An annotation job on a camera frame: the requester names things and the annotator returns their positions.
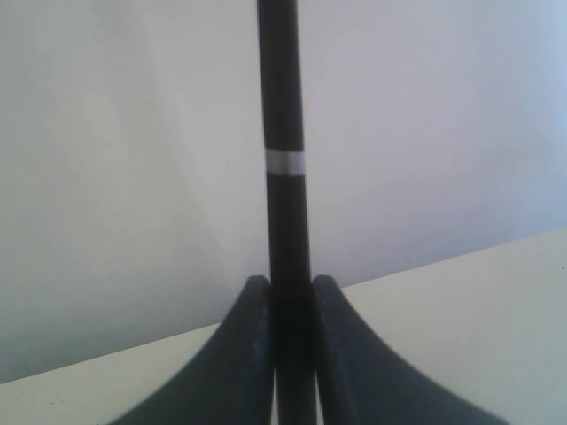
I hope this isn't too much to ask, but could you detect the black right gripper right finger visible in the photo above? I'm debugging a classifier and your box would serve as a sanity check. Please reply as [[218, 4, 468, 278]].
[[313, 275, 504, 424]]

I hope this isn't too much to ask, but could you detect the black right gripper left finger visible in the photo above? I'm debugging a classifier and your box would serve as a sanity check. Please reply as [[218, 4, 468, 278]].
[[113, 275, 272, 424]]

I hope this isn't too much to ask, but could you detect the black paintbrush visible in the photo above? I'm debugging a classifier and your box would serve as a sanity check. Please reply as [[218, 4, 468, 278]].
[[257, 1, 317, 424]]

